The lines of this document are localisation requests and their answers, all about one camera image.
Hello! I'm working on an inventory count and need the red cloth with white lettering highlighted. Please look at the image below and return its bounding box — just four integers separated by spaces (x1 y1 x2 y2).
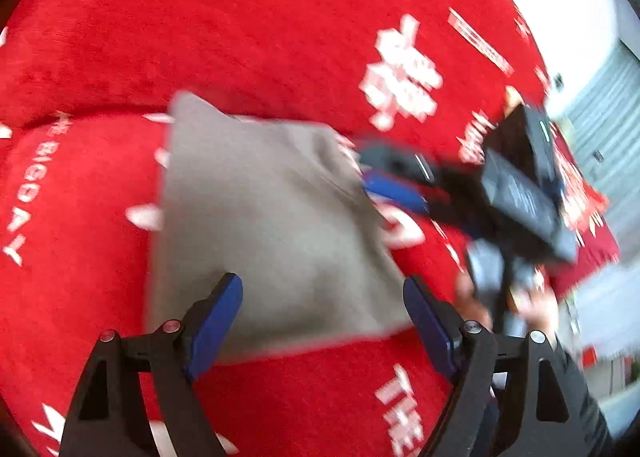
0 0 622 457

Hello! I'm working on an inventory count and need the person's right hand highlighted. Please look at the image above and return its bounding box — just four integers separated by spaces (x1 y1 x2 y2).
456 273 558 338

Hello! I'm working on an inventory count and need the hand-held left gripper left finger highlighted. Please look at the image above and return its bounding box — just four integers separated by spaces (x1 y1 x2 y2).
60 273 244 457

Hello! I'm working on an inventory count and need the grey roller shutter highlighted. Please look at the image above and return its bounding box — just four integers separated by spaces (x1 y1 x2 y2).
564 43 640 240

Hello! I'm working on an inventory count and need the grey sweater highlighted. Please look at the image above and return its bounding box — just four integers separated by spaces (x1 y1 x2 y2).
145 91 416 364

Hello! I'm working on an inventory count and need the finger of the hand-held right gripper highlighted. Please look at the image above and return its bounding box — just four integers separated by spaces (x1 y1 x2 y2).
356 143 437 184
361 173 433 216

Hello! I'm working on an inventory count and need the person's right forearm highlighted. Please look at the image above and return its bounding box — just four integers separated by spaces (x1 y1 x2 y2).
544 332 617 457

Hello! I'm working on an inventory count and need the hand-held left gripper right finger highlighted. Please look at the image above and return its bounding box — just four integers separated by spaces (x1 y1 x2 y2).
403 276 576 457

